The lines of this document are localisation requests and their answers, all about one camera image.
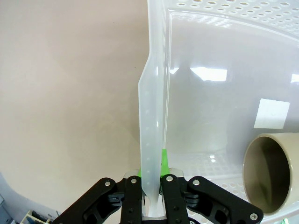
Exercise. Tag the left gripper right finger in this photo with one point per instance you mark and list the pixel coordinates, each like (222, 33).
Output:
(198, 203)

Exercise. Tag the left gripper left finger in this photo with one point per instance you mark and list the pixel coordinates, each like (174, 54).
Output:
(98, 203)

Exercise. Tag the white perforated plastic basket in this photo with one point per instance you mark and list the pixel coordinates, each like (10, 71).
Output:
(210, 105)

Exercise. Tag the white organizer tray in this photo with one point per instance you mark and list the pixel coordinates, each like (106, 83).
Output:
(32, 217)

